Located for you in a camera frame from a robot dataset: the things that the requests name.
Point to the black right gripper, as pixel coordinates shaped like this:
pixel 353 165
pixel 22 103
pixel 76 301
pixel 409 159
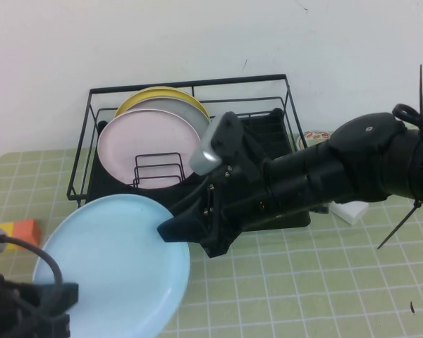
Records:
pixel 239 204

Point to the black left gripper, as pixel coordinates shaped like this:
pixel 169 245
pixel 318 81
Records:
pixel 14 313

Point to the light blue plate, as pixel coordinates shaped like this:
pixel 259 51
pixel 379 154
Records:
pixel 120 264

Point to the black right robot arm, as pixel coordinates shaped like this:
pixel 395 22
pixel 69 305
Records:
pixel 373 158

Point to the pink plate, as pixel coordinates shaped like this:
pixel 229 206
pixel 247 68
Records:
pixel 144 141

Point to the grey plate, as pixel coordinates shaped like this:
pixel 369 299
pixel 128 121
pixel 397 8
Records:
pixel 187 112

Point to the yellow plate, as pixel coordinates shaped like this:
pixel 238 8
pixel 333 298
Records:
pixel 155 93

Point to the orange cube block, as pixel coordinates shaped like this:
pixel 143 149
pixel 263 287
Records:
pixel 26 230

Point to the yellow cube block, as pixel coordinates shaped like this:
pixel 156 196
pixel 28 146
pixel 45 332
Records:
pixel 8 228

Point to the black plastic drip tray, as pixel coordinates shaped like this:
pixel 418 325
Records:
pixel 278 134

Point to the white tape roll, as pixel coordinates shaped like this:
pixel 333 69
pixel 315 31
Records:
pixel 313 135

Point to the white charger plug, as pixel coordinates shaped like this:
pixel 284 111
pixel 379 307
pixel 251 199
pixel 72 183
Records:
pixel 352 213

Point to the black zip tie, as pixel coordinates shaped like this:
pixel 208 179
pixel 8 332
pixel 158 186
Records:
pixel 421 91
pixel 398 227

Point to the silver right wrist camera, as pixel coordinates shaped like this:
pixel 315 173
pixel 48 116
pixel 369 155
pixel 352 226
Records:
pixel 208 151

